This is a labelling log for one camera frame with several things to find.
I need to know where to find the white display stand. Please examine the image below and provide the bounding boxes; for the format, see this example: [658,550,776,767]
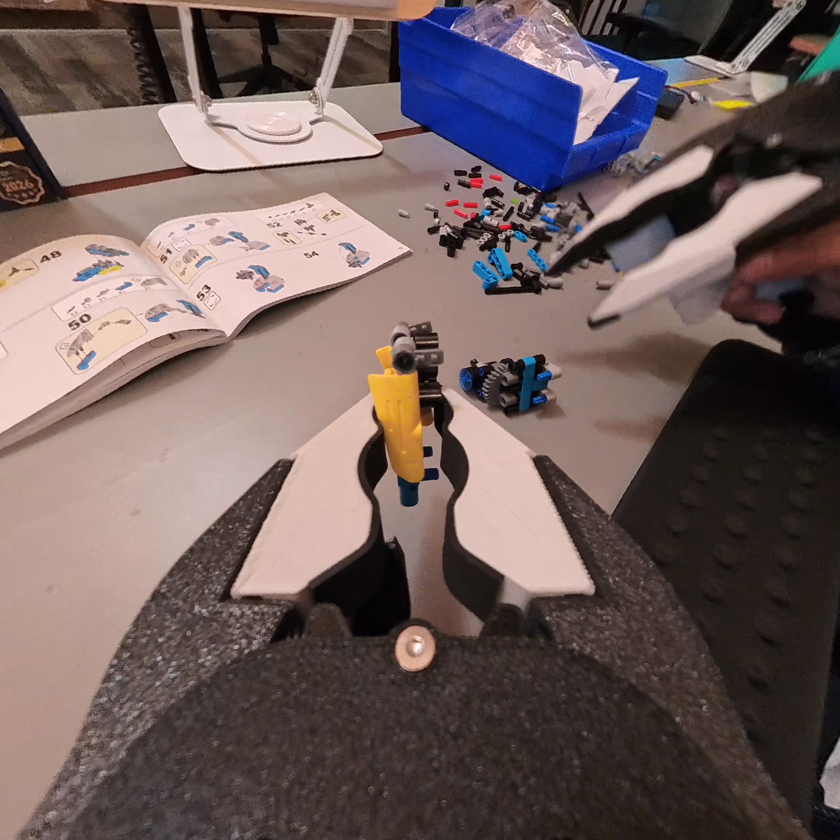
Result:
[158,7,385,173]

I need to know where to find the bags of brick parts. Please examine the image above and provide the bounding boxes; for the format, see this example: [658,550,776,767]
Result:
[453,0,640,143]

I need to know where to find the black studded mat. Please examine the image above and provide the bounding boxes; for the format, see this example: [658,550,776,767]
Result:
[612,339,840,821]

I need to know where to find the black gear brick assembly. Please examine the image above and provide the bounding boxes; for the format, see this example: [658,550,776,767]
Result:
[460,355,565,418]

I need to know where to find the grey desk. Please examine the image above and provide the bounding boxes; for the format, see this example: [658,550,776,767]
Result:
[0,59,840,840]

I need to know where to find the pile of small brick parts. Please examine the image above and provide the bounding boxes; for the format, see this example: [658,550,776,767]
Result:
[398,162,666,298]

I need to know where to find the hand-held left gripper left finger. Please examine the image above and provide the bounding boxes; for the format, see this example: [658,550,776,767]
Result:
[234,392,397,607]

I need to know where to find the toy kit box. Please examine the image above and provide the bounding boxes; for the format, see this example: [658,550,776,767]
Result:
[0,90,63,214]

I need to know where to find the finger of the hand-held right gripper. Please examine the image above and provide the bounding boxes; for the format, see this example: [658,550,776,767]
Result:
[586,168,828,329]
[545,142,719,277]

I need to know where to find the person's right hand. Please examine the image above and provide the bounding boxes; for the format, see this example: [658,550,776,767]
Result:
[720,221,840,329]

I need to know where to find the blue plastic bin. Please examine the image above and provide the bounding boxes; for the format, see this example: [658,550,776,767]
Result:
[397,7,668,193]

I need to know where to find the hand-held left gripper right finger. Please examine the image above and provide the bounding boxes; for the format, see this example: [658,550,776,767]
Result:
[437,389,594,605]

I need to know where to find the building instruction booklet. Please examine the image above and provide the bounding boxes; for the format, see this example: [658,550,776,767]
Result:
[0,192,412,450]

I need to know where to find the blue yellow brick assembly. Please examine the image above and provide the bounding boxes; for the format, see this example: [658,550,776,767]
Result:
[368,322,447,508]

